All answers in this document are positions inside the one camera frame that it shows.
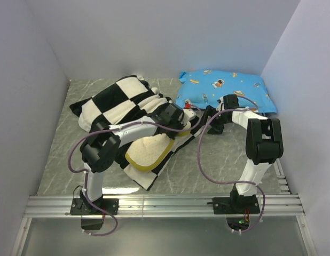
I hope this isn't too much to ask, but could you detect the blue space print pillow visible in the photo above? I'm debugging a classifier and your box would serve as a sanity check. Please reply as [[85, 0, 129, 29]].
[[176, 70, 277, 114]]

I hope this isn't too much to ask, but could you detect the black white checkered pillowcase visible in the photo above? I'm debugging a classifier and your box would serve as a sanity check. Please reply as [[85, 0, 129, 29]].
[[69, 75, 202, 190]]

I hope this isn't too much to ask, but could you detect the aluminium mounting rail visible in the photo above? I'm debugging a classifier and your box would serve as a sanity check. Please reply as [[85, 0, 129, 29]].
[[23, 194, 305, 218]]

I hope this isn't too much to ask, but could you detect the cream yellow pillow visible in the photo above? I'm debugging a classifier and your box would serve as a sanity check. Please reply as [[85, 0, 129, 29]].
[[125, 131, 192, 172]]

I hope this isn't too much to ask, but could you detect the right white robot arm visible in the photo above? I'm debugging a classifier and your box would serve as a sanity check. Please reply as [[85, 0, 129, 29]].
[[203, 94, 284, 214]]

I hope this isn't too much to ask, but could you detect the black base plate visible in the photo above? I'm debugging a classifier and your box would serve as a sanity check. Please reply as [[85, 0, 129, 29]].
[[69, 197, 120, 215], [207, 196, 261, 215]]

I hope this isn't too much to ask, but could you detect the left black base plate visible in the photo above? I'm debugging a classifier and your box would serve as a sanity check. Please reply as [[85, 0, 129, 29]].
[[69, 197, 120, 215]]

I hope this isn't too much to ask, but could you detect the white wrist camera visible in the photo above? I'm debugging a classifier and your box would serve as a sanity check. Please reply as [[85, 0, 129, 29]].
[[216, 97, 225, 112], [183, 108, 197, 125]]

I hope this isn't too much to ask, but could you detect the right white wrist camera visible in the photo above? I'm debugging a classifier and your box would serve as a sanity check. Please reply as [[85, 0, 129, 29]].
[[216, 97, 225, 112]]

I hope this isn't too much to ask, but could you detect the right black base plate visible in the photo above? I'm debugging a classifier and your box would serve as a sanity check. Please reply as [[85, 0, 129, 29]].
[[207, 196, 261, 215]]

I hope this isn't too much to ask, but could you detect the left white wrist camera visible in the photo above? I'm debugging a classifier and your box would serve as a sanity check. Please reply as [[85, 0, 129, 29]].
[[183, 108, 197, 125]]

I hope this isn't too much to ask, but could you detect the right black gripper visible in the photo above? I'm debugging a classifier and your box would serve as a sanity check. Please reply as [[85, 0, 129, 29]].
[[196, 105, 230, 135]]

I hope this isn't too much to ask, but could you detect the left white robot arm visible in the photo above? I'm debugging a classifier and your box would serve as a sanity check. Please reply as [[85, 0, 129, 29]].
[[68, 103, 196, 214]]

